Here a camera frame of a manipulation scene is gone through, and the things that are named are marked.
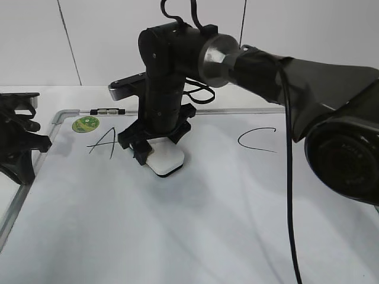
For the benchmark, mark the white whiteboard eraser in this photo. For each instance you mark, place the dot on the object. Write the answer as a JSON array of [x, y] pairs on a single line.
[[165, 158]]

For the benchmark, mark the round green magnet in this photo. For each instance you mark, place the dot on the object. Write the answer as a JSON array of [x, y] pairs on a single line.
[[85, 124]]

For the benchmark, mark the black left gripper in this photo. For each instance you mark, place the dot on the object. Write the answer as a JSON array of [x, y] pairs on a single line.
[[17, 136]]

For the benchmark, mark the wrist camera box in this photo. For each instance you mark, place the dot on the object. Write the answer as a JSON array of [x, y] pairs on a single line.
[[20, 101], [131, 86]]

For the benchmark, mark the white whiteboard with grey frame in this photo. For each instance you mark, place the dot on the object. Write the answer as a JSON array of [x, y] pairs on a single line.
[[94, 215]]

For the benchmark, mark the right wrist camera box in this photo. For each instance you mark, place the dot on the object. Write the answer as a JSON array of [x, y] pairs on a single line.
[[131, 86]]

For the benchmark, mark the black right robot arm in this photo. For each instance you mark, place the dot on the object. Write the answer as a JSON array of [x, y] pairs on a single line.
[[332, 108]]

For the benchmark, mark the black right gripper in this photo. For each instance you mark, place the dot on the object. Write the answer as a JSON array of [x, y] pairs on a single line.
[[160, 114]]

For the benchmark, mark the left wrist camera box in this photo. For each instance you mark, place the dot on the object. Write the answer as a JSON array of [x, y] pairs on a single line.
[[20, 101]]

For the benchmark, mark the black whiteboard hanger clip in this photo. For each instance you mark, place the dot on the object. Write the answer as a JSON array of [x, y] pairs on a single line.
[[107, 111]]

